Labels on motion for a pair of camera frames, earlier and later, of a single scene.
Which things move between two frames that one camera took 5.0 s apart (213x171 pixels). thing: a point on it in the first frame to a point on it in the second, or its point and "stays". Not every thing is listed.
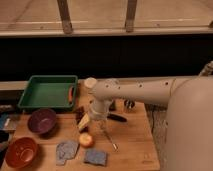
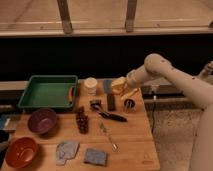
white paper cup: (90, 82) stays
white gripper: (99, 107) to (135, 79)
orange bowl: (21, 152) stays
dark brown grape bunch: (80, 114) stays
